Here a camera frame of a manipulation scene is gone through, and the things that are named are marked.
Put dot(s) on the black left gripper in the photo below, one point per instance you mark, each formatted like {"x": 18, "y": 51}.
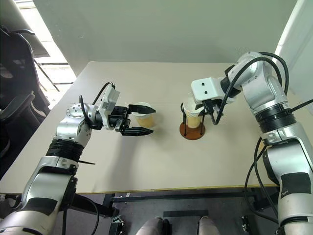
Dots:
{"x": 119, "y": 117}

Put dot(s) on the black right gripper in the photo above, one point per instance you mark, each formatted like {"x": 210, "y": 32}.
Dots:
{"x": 212, "y": 103}

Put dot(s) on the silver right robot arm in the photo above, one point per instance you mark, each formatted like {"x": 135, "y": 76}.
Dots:
{"x": 264, "y": 90}

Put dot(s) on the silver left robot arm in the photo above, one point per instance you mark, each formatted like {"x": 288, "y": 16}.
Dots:
{"x": 68, "y": 124}

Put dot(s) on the yellow plastic cup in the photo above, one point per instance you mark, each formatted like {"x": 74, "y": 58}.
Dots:
{"x": 145, "y": 120}

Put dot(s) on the black metal rack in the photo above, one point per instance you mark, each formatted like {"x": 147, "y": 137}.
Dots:
{"x": 52, "y": 64}

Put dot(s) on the grey rounded shape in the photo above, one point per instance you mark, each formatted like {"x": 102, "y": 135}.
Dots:
{"x": 206, "y": 226}
{"x": 151, "y": 226}

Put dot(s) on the black office chair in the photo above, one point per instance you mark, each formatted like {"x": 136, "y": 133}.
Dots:
{"x": 14, "y": 73}

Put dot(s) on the grey slanted board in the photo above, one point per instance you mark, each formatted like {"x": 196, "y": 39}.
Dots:
{"x": 22, "y": 24}

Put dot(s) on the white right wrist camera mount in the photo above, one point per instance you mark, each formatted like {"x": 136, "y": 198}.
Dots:
{"x": 205, "y": 86}

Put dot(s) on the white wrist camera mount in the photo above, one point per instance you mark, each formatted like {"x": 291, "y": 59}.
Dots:
{"x": 205, "y": 86}
{"x": 110, "y": 98}

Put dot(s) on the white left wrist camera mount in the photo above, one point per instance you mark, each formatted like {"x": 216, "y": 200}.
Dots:
{"x": 110, "y": 98}

